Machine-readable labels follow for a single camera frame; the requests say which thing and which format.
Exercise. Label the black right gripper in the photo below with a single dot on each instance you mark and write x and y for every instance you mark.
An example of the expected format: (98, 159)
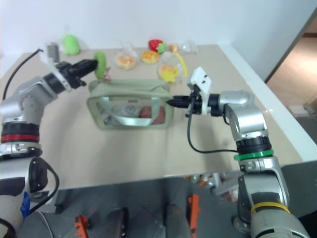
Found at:
(196, 106)

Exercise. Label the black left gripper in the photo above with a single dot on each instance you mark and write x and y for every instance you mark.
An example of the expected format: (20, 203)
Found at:
(70, 74)

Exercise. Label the green pouch with clear window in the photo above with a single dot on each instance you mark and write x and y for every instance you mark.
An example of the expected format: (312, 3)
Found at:
(128, 90)

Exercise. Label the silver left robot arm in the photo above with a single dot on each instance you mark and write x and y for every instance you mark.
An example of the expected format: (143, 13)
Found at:
(23, 104)

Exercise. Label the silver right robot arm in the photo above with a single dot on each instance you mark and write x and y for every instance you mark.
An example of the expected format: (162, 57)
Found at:
(250, 116)

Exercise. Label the red plush toy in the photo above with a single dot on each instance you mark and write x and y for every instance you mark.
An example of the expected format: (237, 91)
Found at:
(158, 116)

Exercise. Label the light green plush in bag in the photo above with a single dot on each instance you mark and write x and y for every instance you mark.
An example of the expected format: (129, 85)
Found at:
(70, 45)

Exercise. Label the grey white plush toy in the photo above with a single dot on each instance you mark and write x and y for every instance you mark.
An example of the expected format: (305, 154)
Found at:
(126, 111)

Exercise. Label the red strawberry plush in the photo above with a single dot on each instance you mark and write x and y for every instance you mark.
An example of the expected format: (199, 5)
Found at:
(156, 45)

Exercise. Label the yellow orange toy in bag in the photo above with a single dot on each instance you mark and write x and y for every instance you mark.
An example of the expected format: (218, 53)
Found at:
(169, 72)

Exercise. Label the yellow banana strip toy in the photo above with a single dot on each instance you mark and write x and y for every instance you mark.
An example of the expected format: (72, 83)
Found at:
(182, 63)

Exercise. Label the round donut toy in bag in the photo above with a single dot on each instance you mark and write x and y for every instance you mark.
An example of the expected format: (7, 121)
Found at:
(125, 61)

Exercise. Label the small tan bread toy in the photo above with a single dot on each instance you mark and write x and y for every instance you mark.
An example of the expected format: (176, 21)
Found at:
(174, 47)

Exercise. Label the golden pineapple bun toy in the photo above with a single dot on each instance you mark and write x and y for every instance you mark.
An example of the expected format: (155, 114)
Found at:
(149, 57)

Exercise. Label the pile of small clutter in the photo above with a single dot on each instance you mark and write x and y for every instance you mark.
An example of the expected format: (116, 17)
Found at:
(215, 184)

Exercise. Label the orange black hand tool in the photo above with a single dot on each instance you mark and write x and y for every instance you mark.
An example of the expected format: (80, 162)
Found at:
(81, 225)
(194, 213)

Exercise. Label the blue tape strip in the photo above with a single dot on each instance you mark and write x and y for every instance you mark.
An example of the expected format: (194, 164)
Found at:
(24, 205)

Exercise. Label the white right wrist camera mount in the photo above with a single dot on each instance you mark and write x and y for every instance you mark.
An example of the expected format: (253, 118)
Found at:
(201, 78)

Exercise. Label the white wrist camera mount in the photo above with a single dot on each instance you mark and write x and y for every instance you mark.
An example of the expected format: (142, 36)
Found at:
(201, 78)
(52, 50)

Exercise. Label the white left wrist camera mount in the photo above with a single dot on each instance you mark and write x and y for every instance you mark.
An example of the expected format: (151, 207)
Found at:
(52, 50)

